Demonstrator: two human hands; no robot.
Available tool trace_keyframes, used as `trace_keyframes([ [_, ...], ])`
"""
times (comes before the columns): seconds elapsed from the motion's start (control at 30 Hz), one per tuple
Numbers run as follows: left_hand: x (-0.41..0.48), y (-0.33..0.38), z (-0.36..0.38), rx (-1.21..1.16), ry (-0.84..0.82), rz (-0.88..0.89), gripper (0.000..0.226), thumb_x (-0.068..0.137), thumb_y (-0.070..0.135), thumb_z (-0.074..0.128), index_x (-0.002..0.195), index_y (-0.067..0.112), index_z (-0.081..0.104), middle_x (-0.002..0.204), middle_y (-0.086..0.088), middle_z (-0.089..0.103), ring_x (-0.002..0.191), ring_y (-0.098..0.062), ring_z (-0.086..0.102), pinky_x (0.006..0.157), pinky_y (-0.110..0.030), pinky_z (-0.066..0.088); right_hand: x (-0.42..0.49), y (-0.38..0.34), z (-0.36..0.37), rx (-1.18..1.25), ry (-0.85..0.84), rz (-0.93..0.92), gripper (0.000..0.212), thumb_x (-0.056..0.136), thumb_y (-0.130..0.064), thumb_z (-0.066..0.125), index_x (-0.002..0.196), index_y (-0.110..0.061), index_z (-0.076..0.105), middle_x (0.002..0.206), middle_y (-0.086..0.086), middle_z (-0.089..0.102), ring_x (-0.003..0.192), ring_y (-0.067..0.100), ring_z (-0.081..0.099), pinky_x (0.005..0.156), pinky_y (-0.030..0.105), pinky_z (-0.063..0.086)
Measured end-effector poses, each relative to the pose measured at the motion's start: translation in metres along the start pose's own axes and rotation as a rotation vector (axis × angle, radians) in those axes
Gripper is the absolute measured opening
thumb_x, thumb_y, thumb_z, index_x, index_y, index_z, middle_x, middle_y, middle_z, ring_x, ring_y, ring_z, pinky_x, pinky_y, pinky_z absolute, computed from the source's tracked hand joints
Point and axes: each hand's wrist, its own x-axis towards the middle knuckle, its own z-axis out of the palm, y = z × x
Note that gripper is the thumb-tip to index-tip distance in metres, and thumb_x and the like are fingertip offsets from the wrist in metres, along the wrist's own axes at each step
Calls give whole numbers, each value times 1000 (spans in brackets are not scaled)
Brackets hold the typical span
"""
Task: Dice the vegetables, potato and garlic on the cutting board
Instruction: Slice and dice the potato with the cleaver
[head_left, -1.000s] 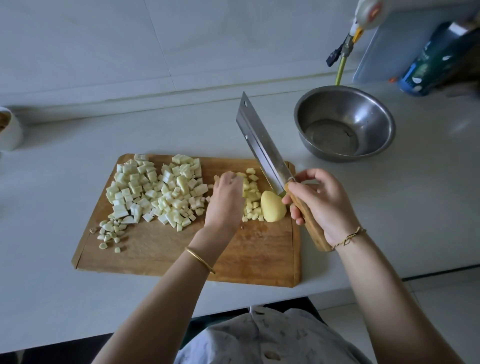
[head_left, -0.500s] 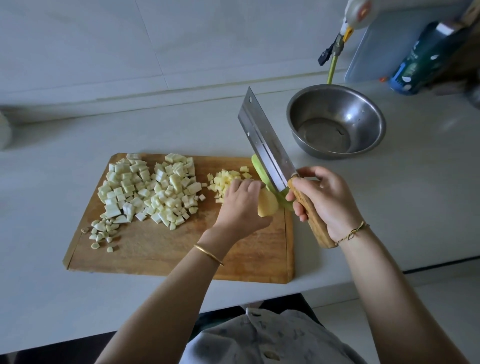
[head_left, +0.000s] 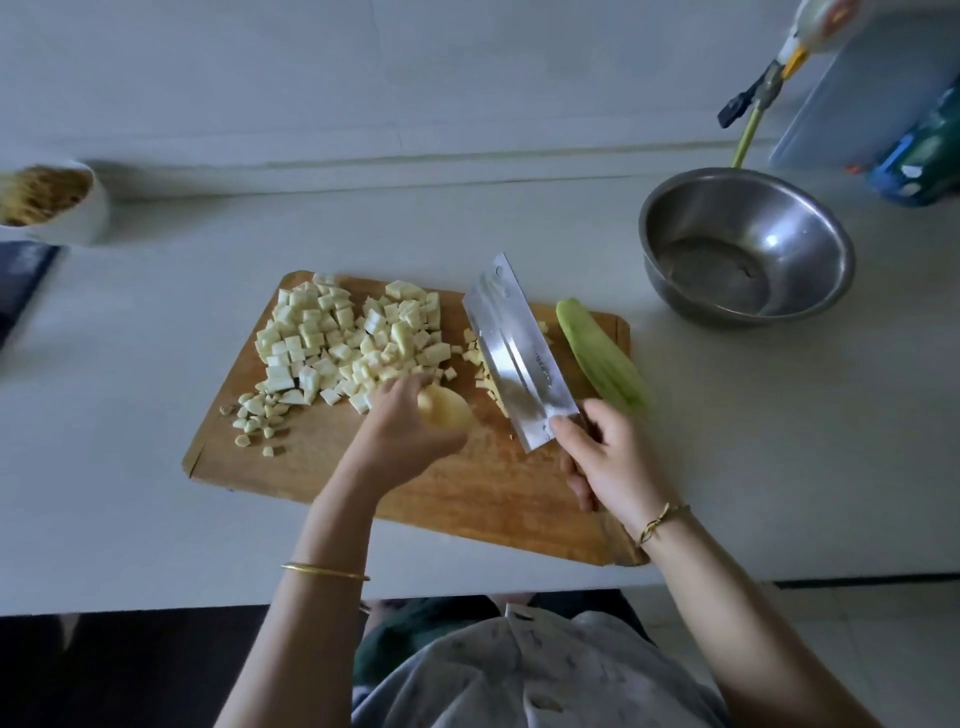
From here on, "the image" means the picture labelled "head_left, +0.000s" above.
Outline dark green trousers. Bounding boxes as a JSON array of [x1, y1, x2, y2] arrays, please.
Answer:
[[352, 589, 650, 684]]

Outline white patterned garment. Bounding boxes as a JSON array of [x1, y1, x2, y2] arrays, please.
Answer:
[[352, 604, 732, 728]]

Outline white bowl of noodles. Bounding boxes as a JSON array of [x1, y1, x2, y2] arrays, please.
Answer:
[[0, 159, 113, 248]]

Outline light blue plastic board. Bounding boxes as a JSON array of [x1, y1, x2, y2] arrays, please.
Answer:
[[768, 15, 960, 171]]

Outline person's right forearm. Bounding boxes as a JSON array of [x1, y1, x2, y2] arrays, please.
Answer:
[[637, 510, 884, 728]]

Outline peeled yellow potato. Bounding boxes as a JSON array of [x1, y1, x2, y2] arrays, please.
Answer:
[[459, 322, 515, 419]]

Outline wall tap with hose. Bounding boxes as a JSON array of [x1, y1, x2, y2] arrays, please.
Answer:
[[715, 63, 785, 131]]

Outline cleaver with wooden handle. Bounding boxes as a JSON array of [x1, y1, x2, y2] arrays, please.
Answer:
[[462, 252, 650, 564]]

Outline dark green bottle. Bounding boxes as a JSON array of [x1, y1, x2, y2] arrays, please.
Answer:
[[870, 82, 960, 209]]

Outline person's right hand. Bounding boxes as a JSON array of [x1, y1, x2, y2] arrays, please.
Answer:
[[547, 397, 680, 530]]

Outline black gas stove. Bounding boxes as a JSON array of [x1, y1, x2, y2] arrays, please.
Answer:
[[0, 240, 62, 350]]

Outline person's left hand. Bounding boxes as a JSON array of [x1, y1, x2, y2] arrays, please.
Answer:
[[333, 372, 476, 504]]

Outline pile of garlic cloves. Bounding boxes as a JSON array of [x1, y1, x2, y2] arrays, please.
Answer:
[[219, 387, 296, 458]]

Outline gold bangle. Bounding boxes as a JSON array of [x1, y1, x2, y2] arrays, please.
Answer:
[[280, 561, 372, 584]]

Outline yellow potato piece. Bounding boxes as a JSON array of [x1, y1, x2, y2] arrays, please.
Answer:
[[415, 384, 476, 437]]

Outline wooden cutting board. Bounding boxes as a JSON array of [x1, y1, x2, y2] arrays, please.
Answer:
[[181, 268, 650, 569]]

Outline person's left forearm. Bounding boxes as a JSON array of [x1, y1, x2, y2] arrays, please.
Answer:
[[214, 487, 384, 728]]

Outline deep stainless steel bowl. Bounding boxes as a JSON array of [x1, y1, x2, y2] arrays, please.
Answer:
[[639, 166, 858, 327]]

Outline braided cord bracelet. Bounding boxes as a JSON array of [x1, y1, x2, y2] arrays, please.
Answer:
[[636, 501, 695, 548]]

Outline peeled green cucumber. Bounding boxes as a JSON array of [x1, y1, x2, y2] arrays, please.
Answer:
[[555, 295, 651, 416]]

